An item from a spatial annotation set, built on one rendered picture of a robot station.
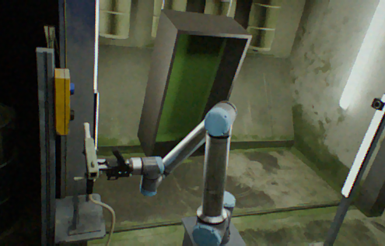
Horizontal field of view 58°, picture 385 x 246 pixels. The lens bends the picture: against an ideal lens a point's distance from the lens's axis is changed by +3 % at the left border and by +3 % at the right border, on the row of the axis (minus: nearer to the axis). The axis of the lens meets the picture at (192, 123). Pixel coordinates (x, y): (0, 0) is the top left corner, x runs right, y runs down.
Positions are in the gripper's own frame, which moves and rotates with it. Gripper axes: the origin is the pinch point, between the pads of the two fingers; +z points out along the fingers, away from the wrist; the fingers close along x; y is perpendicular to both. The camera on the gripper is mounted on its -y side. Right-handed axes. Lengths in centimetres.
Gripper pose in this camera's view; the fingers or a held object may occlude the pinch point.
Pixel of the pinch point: (89, 164)
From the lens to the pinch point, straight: 172.2
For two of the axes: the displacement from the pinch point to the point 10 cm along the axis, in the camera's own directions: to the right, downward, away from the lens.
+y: -1.8, 8.9, 4.3
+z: -9.3, 0.0, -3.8
